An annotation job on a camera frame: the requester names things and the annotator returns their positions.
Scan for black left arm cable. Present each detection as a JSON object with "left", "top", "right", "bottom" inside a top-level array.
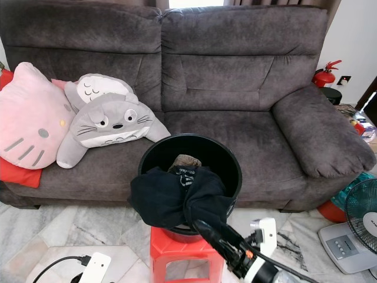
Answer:
[{"left": 33, "top": 255, "right": 92, "bottom": 283}]

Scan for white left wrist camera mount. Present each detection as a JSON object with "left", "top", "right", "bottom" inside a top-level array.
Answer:
[{"left": 79, "top": 252, "right": 112, "bottom": 283}]

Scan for pink cat face pillow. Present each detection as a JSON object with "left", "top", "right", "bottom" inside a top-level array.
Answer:
[{"left": 0, "top": 61, "right": 77, "bottom": 171}]

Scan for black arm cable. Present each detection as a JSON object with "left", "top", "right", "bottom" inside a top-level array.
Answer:
[
  {"left": 33, "top": 255, "right": 92, "bottom": 283},
  {"left": 265, "top": 251, "right": 326, "bottom": 283}
]

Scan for black round plastic bucket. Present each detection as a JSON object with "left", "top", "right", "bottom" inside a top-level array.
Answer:
[{"left": 138, "top": 133, "right": 244, "bottom": 244}]

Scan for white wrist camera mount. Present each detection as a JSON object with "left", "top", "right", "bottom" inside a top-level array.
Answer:
[
  {"left": 79, "top": 252, "right": 112, "bottom": 283},
  {"left": 249, "top": 217, "right": 279, "bottom": 282}
]

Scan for red fire extinguisher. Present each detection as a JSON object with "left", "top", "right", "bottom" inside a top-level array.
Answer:
[{"left": 313, "top": 59, "right": 343, "bottom": 88}]

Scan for red plastic stool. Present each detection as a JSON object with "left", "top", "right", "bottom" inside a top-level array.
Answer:
[{"left": 150, "top": 225, "right": 231, "bottom": 283}]

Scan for grey standing fan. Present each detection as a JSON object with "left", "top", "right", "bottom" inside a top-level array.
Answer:
[{"left": 318, "top": 176, "right": 377, "bottom": 275}]

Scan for black round stool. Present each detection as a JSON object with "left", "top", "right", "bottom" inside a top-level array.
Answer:
[{"left": 320, "top": 86, "right": 344, "bottom": 106}]

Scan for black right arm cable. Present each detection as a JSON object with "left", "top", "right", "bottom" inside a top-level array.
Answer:
[{"left": 265, "top": 251, "right": 326, "bottom": 283}]

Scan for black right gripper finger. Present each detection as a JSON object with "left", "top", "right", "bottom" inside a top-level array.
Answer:
[{"left": 191, "top": 219, "right": 248, "bottom": 264}]

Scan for grey brown cloth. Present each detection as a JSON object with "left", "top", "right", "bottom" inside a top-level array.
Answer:
[{"left": 167, "top": 153, "right": 203, "bottom": 175}]

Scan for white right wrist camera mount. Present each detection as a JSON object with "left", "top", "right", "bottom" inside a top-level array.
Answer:
[{"left": 249, "top": 217, "right": 279, "bottom": 282}]

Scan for grey brown fabric sofa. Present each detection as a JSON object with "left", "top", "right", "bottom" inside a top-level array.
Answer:
[{"left": 0, "top": 0, "right": 377, "bottom": 214}]

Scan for grey Totoro plush open eyes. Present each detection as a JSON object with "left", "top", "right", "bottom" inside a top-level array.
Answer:
[{"left": 56, "top": 92, "right": 172, "bottom": 170}]

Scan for plain black garment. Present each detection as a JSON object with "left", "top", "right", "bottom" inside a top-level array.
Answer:
[{"left": 129, "top": 164, "right": 237, "bottom": 234}]

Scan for red plastic basin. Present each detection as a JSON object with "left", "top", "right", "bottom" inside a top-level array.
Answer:
[{"left": 316, "top": 200, "right": 352, "bottom": 224}]

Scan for grey Totoro plush closed eyes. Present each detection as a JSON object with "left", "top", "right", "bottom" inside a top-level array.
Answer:
[{"left": 63, "top": 73, "right": 135, "bottom": 113}]

